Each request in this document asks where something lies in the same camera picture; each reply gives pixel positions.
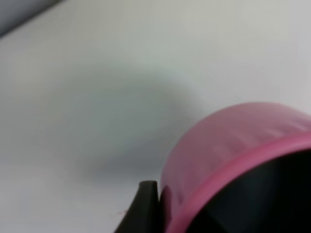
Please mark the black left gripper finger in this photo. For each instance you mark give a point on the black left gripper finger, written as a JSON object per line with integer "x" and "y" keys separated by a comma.
{"x": 148, "y": 210}

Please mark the pink toy saucepan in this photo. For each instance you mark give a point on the pink toy saucepan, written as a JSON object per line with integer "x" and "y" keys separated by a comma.
{"x": 223, "y": 146}

